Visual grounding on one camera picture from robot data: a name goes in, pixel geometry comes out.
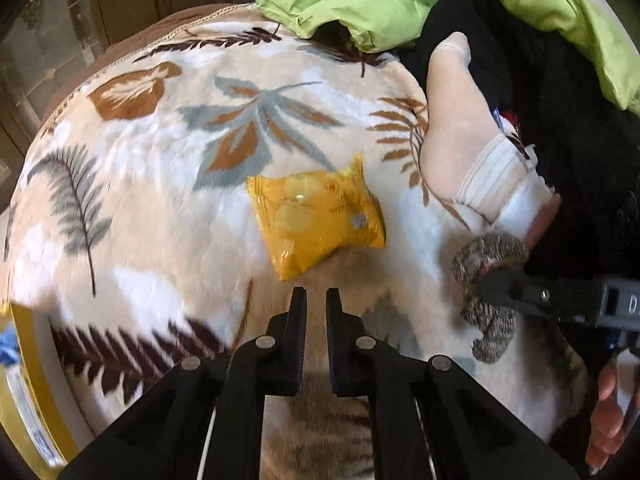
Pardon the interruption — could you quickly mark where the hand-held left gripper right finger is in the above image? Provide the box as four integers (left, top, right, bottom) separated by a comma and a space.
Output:
326, 287, 566, 480

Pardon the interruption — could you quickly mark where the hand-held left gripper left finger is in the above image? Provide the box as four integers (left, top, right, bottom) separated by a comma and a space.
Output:
57, 286, 308, 480

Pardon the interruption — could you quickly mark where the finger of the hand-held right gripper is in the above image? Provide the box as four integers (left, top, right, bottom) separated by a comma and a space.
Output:
477, 270, 603, 323

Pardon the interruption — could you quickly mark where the grey knit sock roll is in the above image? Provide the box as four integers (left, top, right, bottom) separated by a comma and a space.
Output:
452, 232, 530, 365

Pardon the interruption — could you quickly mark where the yellow snack packet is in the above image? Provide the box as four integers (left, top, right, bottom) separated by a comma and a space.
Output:
246, 155, 388, 282

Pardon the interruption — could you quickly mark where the white box with yellow tape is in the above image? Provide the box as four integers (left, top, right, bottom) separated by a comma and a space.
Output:
0, 300, 83, 471

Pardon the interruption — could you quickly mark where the person's right hand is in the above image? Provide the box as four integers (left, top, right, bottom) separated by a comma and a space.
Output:
585, 355, 640, 476

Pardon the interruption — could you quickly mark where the person's foot in beige sock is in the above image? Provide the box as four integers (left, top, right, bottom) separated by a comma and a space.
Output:
419, 31, 563, 251

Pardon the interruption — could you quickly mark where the black clothing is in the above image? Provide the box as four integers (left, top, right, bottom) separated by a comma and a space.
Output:
400, 0, 640, 381

